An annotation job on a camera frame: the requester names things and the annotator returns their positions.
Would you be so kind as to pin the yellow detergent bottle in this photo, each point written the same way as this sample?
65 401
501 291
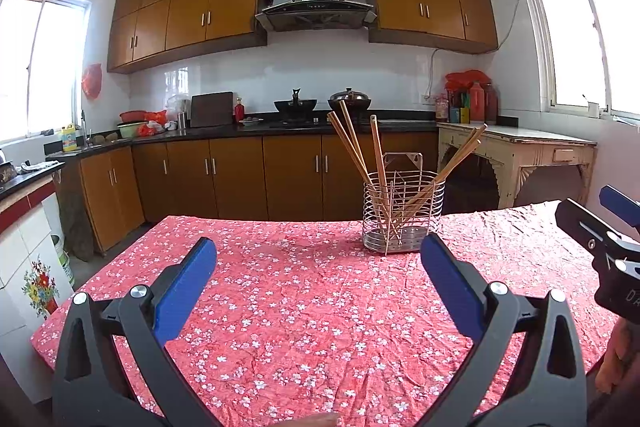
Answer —
70 139

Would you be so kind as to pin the large sliding window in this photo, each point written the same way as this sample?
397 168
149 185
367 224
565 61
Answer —
575 42

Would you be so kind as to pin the black gas stove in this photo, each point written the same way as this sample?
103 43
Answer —
300 125

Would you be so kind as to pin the wall socket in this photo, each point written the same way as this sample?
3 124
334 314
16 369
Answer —
427 98

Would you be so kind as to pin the metal faucet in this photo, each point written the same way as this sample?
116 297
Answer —
84 127

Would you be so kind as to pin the person's left hand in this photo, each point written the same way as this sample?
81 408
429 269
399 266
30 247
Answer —
317 422

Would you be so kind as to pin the small labelled bottle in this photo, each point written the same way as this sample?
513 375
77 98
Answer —
441 109

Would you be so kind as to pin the colourful boxes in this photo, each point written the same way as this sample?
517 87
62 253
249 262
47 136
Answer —
460 112

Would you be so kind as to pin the small red bottle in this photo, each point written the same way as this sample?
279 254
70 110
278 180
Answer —
239 112

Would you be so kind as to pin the wooden wall cabinets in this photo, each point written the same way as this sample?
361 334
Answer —
230 7

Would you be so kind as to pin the wooden base cabinets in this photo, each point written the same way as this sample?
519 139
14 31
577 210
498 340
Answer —
290 177

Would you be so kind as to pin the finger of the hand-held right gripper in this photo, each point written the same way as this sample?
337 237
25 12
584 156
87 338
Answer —
575 217
620 207

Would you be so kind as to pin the red floral tablecloth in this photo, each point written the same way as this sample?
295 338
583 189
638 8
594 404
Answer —
300 332

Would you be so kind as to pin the orange-red plastic bag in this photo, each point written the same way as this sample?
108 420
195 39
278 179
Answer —
148 130

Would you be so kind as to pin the grey dish cloth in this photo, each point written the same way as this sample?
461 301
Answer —
37 165

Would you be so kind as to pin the red basin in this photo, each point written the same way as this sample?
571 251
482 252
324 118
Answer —
134 115

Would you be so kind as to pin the cream wooden side table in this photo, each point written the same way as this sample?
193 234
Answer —
525 147

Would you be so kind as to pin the dark cutting board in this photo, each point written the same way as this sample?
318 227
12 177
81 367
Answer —
212 109

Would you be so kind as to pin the crumpled red plastic bag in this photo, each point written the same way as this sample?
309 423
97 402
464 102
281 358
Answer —
467 79

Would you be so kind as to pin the small plate with food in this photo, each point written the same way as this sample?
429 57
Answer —
251 122

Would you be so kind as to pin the person's right hand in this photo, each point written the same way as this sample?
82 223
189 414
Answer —
617 357

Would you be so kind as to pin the dark red bottle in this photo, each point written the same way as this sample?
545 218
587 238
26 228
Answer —
491 107

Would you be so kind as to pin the white plastic bag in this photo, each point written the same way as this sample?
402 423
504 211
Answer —
175 103

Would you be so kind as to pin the window beside sink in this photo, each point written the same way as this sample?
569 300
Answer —
50 67

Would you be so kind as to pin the red hanging plastic bag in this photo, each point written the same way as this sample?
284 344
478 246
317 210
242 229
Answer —
92 81

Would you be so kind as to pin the white plastic bucket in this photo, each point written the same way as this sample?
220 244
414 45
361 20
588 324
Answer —
62 262

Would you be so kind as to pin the black wok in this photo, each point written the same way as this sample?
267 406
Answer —
295 105

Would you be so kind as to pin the wok with metal lid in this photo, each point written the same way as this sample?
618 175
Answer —
357 101

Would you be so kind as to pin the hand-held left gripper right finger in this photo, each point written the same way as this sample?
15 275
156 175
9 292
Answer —
452 282

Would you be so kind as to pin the black kitchen countertop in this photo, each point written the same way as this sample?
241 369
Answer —
215 132

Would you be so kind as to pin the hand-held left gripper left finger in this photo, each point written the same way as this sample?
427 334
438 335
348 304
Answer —
187 287

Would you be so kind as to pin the tiled counter with flower decal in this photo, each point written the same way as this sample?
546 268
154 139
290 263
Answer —
25 227

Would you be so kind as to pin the steel cup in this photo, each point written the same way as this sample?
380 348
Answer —
183 121

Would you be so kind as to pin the large red bottle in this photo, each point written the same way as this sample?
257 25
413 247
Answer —
477 104

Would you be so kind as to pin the green basin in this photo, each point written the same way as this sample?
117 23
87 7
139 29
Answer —
127 130

